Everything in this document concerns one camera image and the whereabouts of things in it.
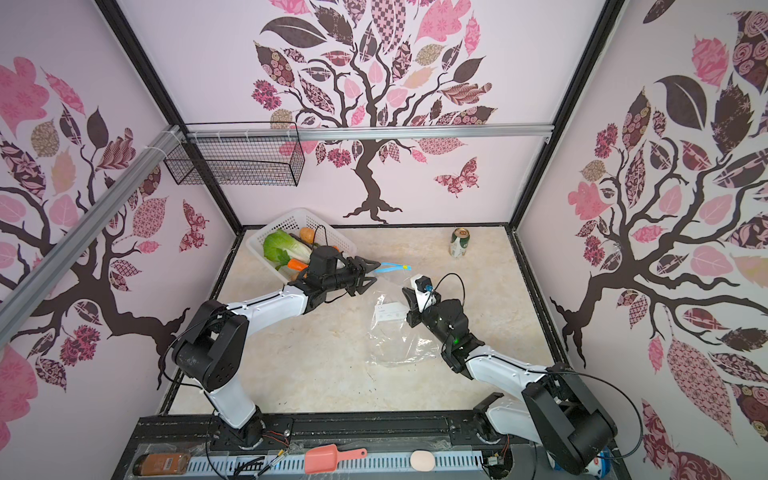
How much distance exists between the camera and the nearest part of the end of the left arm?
0.70 m

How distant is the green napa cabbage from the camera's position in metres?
1.02

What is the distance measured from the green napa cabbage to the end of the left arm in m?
0.29
